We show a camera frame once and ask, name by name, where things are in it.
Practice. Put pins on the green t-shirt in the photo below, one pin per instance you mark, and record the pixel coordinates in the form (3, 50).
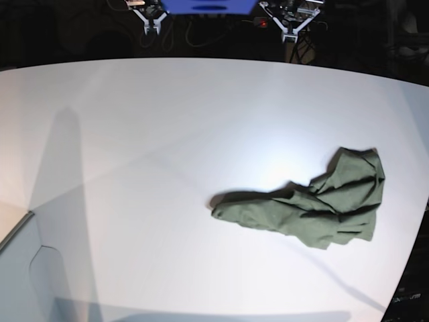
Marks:
(336, 207)

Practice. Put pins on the black power strip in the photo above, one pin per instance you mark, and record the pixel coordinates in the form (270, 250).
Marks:
(261, 22)

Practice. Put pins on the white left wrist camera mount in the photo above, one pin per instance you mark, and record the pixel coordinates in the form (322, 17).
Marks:
(291, 16)

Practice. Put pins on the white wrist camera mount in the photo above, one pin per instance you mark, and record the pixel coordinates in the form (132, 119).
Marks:
(150, 12)
(291, 16)

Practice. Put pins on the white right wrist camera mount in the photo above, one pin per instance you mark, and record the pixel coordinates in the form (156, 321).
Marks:
(150, 12)

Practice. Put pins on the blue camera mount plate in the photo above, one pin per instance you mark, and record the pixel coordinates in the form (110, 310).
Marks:
(195, 7)

